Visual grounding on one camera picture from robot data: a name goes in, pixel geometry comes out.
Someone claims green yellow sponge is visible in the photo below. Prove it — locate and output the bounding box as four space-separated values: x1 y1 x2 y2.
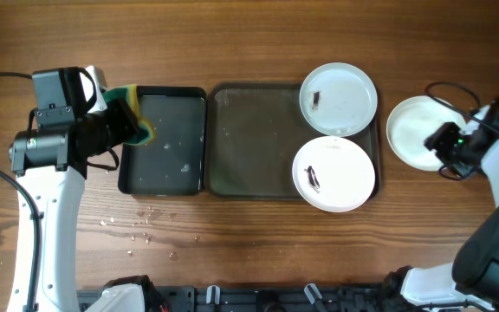
102 84 156 146

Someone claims white plate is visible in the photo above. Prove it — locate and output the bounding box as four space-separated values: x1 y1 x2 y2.
292 136 377 213
386 95 465 172

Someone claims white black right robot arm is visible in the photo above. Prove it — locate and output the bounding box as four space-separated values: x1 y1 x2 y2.
379 122 499 311

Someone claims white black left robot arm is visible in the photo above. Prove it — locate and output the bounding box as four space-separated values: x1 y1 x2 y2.
7 99 154 311

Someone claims black water tray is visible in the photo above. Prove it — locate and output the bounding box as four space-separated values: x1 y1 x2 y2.
118 86 207 196

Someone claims pale blue dirty plate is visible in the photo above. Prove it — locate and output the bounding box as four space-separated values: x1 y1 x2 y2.
299 62 379 137

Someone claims brown serving tray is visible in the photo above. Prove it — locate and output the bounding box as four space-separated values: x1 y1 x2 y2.
204 81 381 201

